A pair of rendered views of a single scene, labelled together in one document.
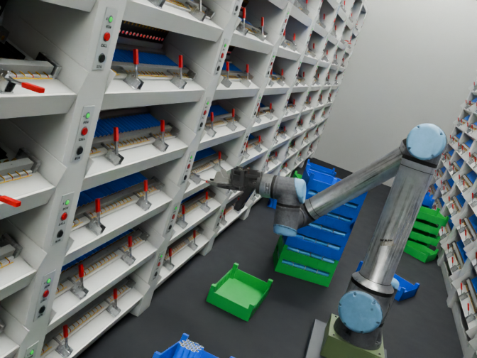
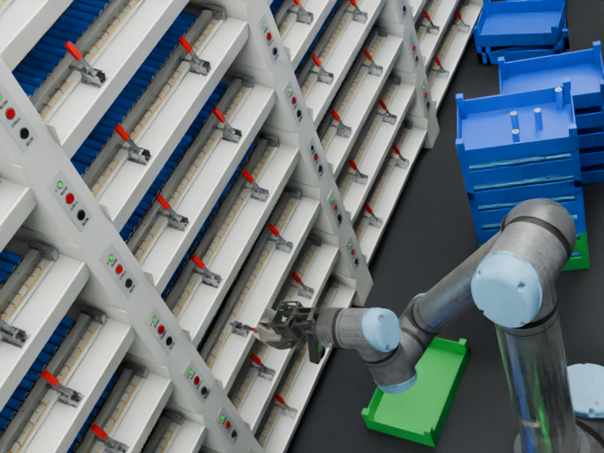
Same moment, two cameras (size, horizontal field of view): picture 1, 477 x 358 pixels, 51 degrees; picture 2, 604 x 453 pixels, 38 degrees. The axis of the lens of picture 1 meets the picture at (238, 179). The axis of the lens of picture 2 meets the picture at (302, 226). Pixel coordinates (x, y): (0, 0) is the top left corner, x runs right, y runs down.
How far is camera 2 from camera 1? 145 cm
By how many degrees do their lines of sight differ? 37
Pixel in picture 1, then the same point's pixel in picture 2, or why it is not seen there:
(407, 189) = (517, 359)
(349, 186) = (458, 297)
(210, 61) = (106, 296)
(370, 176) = not seen: hidden behind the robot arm
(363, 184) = not seen: hidden behind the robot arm
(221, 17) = (67, 250)
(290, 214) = (385, 371)
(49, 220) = not seen: outside the picture
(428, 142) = (505, 303)
